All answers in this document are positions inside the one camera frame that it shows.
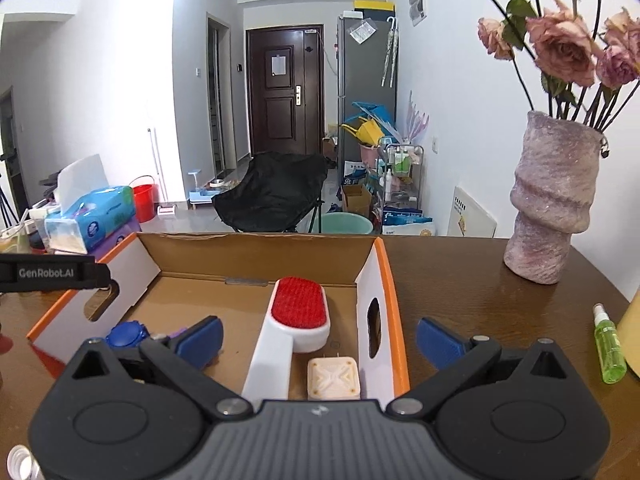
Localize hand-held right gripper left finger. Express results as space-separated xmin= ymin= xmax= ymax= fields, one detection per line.
xmin=62 ymin=316 xmax=253 ymax=418

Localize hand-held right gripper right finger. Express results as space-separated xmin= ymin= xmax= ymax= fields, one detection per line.
xmin=387 ymin=317 xmax=585 ymax=418

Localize blue ridged lid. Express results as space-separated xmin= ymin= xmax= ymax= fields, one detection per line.
xmin=106 ymin=321 xmax=150 ymax=348

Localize red cardboard box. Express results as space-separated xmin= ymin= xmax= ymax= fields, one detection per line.
xmin=26 ymin=232 xmax=412 ymax=401

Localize red white lint brush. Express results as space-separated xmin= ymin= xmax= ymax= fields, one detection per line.
xmin=241 ymin=276 xmax=332 ymax=402

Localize beige power adapter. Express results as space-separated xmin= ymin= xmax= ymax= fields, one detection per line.
xmin=306 ymin=352 xmax=362 ymax=402

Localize green spray bottle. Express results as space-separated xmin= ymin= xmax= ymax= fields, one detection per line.
xmin=593 ymin=303 xmax=628 ymax=385

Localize white ridged bottle cap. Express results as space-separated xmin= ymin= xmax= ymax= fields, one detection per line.
xmin=6 ymin=444 xmax=43 ymax=480

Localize blue tissue pack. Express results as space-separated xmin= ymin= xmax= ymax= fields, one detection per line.
xmin=44 ymin=154 xmax=137 ymax=254

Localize white purple tissue box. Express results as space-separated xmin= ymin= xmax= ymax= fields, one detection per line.
xmin=75 ymin=220 xmax=138 ymax=261

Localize red bucket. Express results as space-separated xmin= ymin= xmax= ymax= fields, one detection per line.
xmin=129 ymin=175 xmax=157 ymax=223

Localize blue white tissue package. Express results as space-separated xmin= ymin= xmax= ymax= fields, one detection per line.
xmin=382 ymin=205 xmax=436 ymax=237

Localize white flat board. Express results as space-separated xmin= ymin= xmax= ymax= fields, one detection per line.
xmin=452 ymin=186 xmax=497 ymax=238

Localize white mop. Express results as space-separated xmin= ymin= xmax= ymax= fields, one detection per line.
xmin=147 ymin=127 xmax=177 ymax=216

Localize blue white pet feeder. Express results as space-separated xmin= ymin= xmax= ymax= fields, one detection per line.
xmin=187 ymin=169 xmax=228 ymax=206

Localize green plastic basin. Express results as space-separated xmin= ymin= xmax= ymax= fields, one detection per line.
xmin=320 ymin=211 xmax=373 ymax=235

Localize small brown cardboard box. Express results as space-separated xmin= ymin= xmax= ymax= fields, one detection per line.
xmin=341 ymin=184 xmax=373 ymax=218

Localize black folding chair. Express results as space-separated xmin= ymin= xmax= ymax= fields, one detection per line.
xmin=211 ymin=151 xmax=328 ymax=233

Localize pink textured vase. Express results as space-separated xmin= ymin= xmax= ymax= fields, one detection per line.
xmin=503 ymin=110 xmax=602 ymax=285

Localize metal rolling cart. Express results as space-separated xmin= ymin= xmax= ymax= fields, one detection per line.
xmin=375 ymin=144 xmax=425 ymax=223

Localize blue printed package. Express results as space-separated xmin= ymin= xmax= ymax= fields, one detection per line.
xmin=344 ymin=161 xmax=371 ymax=186

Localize pink bucket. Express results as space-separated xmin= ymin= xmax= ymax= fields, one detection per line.
xmin=358 ymin=142 xmax=382 ymax=168

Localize yellow plastic item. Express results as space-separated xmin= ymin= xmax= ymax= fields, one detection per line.
xmin=342 ymin=119 xmax=387 ymax=146

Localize purple feather decoration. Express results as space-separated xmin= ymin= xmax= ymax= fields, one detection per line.
xmin=404 ymin=91 xmax=431 ymax=147

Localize blue plastic item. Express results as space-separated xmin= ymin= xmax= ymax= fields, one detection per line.
xmin=351 ymin=101 xmax=396 ymax=133

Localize dark brown door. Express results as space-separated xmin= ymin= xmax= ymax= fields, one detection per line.
xmin=245 ymin=24 xmax=325 ymax=157

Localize grey refrigerator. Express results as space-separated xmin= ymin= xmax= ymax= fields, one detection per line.
xmin=336 ymin=10 xmax=398 ymax=171

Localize clear folded umbrella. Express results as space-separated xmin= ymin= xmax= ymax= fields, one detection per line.
xmin=381 ymin=16 xmax=402 ymax=88

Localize clear plastic document bag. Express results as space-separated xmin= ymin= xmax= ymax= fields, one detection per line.
xmin=350 ymin=19 xmax=377 ymax=43

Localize dried pink roses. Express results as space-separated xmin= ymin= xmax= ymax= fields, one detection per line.
xmin=382 ymin=0 xmax=640 ymax=133

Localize black camera tripod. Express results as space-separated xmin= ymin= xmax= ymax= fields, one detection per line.
xmin=0 ymin=157 xmax=21 ymax=231

